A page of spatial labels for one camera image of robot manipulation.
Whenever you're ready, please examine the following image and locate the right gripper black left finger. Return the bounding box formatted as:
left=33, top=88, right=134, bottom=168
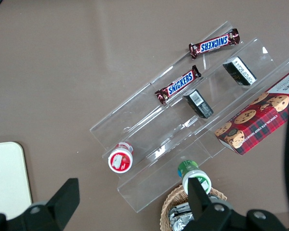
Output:
left=8, top=178, right=80, bottom=231

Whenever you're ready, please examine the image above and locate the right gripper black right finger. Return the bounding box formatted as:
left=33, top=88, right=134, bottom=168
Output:
left=183, top=178, right=246, bottom=231

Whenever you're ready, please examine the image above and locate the foil wrapped sandwich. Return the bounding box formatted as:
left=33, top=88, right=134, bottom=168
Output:
left=170, top=202, right=191, bottom=215
left=168, top=211, right=196, bottom=231

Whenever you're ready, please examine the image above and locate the oval light wicker basket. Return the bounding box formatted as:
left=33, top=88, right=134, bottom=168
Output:
left=160, top=184, right=228, bottom=231

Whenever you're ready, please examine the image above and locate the cream plastic tray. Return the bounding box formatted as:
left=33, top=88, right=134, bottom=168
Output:
left=0, top=141, right=33, bottom=220

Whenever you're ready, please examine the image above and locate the green lidded yogurt cup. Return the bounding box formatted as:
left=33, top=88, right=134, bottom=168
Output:
left=177, top=159, right=212, bottom=195

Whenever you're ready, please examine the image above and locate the red lidded yogurt cup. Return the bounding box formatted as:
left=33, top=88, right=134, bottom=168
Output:
left=107, top=141, right=135, bottom=174

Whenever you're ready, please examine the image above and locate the clear acrylic tiered stand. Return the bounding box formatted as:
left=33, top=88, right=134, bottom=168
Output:
left=89, top=21, right=289, bottom=214

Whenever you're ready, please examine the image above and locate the small black carton box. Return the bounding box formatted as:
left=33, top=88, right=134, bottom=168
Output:
left=183, top=89, right=214, bottom=119
left=222, top=56, right=258, bottom=86

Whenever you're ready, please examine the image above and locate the red tartan cookie box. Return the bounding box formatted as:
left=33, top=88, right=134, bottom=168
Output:
left=214, top=68, right=289, bottom=156

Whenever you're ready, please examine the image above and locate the Snickers chocolate bar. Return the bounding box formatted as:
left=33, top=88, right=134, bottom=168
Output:
left=188, top=28, right=240, bottom=60
left=155, top=64, right=202, bottom=105

